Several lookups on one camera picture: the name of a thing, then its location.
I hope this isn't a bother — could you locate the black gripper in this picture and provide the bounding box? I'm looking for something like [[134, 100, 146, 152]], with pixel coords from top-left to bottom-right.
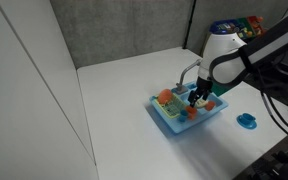
[[188, 77, 213, 107]]

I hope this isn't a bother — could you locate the orange mug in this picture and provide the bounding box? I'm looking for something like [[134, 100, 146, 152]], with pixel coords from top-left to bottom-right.
[[185, 106, 197, 120]]

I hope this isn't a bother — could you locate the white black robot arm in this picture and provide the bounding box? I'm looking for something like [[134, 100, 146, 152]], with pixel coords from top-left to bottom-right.
[[188, 13, 288, 107]]

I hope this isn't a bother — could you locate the blue toy sink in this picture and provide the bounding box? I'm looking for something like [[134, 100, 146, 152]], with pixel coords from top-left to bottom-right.
[[150, 82, 228, 134]]

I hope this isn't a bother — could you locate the small orange cup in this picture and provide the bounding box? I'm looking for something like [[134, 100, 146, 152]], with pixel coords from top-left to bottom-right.
[[205, 101, 216, 111]]

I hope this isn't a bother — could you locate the grey toy faucet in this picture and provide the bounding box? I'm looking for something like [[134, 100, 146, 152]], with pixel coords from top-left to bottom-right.
[[175, 59, 201, 94]]

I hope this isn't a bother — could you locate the small blue cup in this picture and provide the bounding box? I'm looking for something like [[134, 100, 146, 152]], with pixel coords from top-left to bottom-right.
[[179, 110, 188, 122]]

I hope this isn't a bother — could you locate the yellow dish rack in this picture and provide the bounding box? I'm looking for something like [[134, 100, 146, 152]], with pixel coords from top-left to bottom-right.
[[153, 95, 186, 119]]

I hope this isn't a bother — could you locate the orange plate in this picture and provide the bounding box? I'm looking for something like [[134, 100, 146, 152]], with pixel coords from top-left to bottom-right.
[[158, 89, 173, 104]]

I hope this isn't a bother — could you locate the blue teacup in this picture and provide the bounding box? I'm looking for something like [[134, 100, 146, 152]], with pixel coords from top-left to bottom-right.
[[240, 113, 255, 125]]

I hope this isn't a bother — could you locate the toy shelf with toys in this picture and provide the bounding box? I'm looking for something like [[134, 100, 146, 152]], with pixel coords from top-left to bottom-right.
[[209, 16, 266, 43]]

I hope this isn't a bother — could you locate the black tripod pole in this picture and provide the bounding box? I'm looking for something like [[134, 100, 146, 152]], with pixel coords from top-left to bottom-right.
[[182, 0, 197, 49]]

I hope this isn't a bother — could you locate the black equipment at table edge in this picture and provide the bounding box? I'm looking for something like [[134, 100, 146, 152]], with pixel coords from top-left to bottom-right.
[[233, 136, 288, 180]]

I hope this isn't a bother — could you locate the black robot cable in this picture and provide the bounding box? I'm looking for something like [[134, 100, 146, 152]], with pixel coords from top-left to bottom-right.
[[254, 64, 288, 148]]

